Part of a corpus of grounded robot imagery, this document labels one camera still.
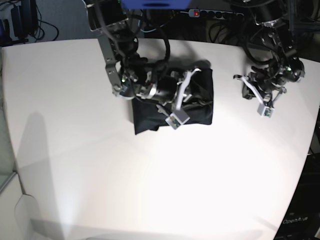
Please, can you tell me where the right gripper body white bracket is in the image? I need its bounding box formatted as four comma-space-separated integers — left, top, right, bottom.
149, 68, 202, 130

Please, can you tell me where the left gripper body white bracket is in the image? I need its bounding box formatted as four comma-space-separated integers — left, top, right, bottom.
233, 73, 287, 118

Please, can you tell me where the dark navy long-sleeve shirt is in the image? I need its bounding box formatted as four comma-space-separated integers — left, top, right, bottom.
130, 62, 214, 135

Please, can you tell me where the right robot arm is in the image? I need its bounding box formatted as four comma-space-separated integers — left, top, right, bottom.
84, 0, 214, 134

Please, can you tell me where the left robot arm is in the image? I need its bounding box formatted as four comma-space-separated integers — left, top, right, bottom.
231, 0, 305, 118

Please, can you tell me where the blue box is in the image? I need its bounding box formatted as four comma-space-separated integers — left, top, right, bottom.
121, 0, 191, 10

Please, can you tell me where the black OpenArm case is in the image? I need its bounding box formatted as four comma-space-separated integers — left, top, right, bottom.
274, 153, 320, 240

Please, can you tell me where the black device on floor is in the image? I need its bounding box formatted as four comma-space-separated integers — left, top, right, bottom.
10, 0, 38, 40

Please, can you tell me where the white power strip red switch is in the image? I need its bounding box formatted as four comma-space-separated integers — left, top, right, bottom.
186, 8, 245, 21

